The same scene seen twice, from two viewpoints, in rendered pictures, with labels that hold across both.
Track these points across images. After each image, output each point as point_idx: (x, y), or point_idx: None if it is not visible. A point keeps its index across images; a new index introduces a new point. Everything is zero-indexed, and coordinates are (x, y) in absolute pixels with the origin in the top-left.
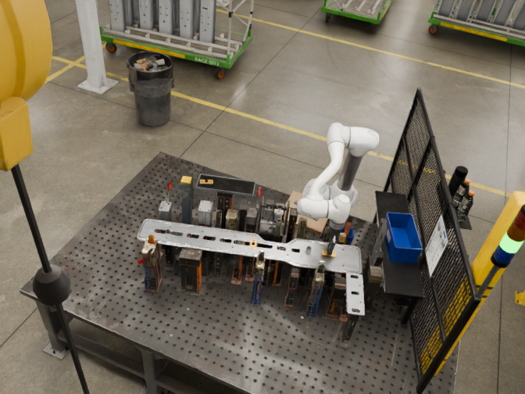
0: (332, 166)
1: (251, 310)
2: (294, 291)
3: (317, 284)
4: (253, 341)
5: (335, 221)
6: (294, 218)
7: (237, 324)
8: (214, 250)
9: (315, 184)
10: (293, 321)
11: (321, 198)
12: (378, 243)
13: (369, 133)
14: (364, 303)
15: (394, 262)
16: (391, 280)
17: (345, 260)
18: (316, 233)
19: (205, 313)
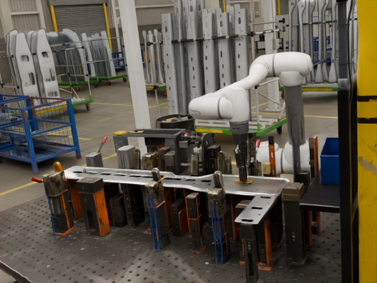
0: (243, 79)
1: (148, 254)
2: (212, 242)
3: (211, 200)
4: (132, 277)
5: (231, 120)
6: (213, 152)
7: (124, 263)
8: (117, 181)
9: (216, 91)
10: (193, 265)
11: (214, 95)
12: (297, 153)
13: (295, 53)
14: (263, 215)
15: (327, 183)
16: (313, 195)
17: (262, 186)
18: None
19: (97, 253)
